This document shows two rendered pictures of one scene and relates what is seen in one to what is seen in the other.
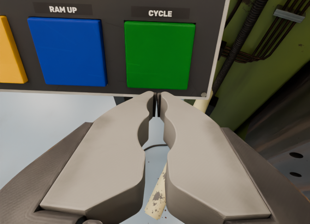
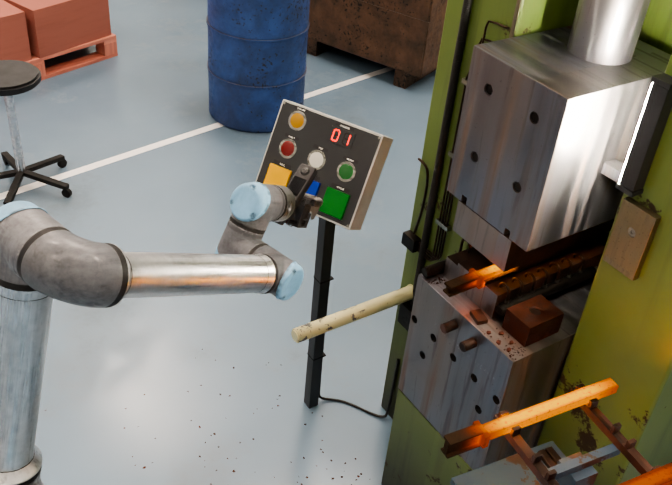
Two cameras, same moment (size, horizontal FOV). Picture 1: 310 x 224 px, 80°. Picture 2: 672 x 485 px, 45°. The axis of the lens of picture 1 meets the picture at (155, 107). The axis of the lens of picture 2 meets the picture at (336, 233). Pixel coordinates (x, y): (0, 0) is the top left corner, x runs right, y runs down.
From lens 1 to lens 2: 209 cm
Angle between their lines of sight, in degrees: 31
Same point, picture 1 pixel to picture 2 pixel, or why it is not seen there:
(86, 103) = (279, 307)
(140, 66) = (326, 203)
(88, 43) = (313, 188)
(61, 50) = not seen: hidden behind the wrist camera
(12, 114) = not seen: hidden behind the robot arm
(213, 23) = (356, 197)
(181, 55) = (342, 204)
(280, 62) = not seen: hidden behind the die
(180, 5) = (347, 188)
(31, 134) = (186, 309)
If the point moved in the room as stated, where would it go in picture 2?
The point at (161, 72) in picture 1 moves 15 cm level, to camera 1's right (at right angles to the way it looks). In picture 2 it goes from (333, 208) to (379, 227)
